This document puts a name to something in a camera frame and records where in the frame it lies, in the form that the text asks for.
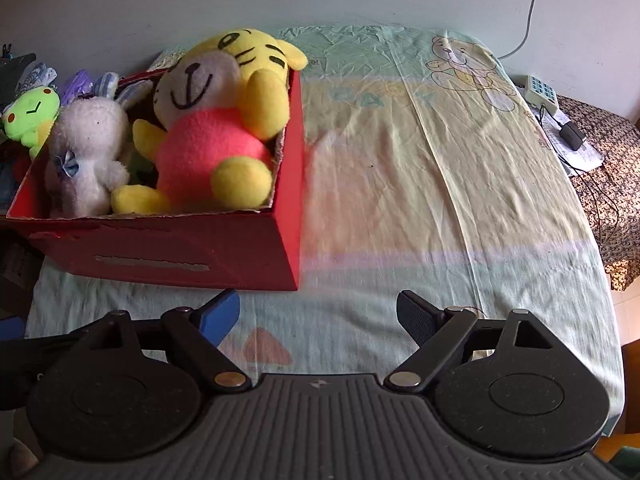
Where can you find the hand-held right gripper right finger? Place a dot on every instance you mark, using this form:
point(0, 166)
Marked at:
point(415, 317)

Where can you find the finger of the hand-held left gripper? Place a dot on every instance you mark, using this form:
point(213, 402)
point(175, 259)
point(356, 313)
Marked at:
point(11, 330)

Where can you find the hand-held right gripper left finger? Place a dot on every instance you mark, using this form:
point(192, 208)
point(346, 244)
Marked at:
point(220, 317)

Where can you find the red cardboard box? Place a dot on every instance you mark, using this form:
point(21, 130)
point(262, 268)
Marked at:
point(200, 255)

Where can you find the yellow tiger plush toy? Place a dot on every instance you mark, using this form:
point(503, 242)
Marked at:
point(210, 155)

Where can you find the white plush toy with bow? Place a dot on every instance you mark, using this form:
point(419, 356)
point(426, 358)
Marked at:
point(85, 160)

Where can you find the printed bear bed sheet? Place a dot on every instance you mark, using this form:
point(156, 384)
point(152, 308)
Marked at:
point(425, 185)

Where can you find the green frog plush toy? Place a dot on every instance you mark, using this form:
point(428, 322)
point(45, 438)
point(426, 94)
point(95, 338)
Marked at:
point(30, 115)

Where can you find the white paper sheets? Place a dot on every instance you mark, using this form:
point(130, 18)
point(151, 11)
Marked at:
point(585, 160)

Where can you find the orange wooden furniture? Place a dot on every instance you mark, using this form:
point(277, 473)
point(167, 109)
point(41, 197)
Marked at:
point(607, 447)

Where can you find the black charger adapter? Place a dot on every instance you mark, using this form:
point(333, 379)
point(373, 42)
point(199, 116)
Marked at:
point(572, 135)

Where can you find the purple plastic packet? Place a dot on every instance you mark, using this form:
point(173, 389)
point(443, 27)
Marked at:
point(76, 86)

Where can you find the white patterned packet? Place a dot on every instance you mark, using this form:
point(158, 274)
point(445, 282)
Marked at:
point(37, 77)

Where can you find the dark bag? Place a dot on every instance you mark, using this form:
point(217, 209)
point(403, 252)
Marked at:
point(15, 75)

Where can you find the teal clothing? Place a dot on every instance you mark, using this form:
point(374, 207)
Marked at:
point(627, 466)

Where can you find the white power strip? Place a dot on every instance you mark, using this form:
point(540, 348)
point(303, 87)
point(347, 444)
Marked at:
point(540, 90)

